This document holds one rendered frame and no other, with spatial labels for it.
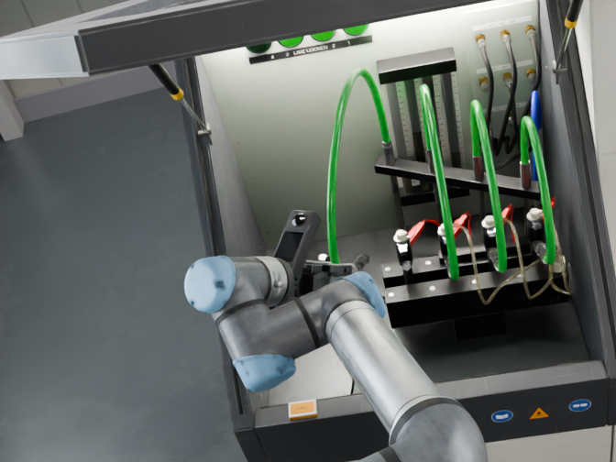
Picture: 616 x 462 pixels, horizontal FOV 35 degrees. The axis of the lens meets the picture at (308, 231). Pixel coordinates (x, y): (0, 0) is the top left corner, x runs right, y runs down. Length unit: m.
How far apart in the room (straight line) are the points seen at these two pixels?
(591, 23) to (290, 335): 0.70
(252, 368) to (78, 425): 1.86
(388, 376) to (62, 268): 2.53
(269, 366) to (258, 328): 0.05
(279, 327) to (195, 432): 1.68
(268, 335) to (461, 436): 0.38
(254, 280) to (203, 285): 0.08
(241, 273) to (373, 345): 0.24
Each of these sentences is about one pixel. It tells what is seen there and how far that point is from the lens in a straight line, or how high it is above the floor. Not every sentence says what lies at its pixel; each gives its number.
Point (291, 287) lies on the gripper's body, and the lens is 1.43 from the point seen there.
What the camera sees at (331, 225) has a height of 1.31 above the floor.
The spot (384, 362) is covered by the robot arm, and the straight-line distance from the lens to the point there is 1.16.
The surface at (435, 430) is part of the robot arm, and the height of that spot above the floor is 1.53.
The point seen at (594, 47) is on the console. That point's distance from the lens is 1.65.
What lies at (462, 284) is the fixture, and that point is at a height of 0.98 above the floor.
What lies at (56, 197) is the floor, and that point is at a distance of 3.86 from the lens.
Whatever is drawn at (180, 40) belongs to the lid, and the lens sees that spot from 0.85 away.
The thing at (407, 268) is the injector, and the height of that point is 1.05.
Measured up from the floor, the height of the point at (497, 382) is 0.95.
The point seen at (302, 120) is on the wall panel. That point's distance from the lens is 1.94.
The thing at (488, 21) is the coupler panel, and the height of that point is 1.33.
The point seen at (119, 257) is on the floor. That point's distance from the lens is 3.51.
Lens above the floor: 2.41
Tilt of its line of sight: 46 degrees down
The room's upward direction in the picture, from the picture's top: 16 degrees counter-clockwise
